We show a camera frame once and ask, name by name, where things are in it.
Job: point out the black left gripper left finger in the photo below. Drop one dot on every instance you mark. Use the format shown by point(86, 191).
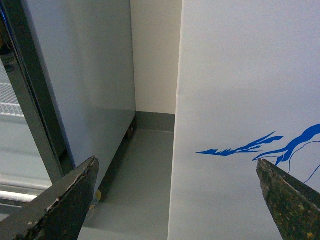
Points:
point(59, 212)

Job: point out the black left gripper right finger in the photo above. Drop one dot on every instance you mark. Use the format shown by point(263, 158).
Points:
point(294, 206)

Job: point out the fridge caster wheel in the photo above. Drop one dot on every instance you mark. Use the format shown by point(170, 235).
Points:
point(130, 132)

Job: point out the grey upright display fridge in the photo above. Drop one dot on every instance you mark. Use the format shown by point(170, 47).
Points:
point(70, 63)

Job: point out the yellow floor debris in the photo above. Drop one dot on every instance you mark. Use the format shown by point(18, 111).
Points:
point(96, 199)

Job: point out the white blue chest freezer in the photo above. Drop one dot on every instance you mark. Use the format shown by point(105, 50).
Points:
point(248, 89)

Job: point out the white wire fridge shelf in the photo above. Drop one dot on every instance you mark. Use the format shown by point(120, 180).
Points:
point(9, 104)

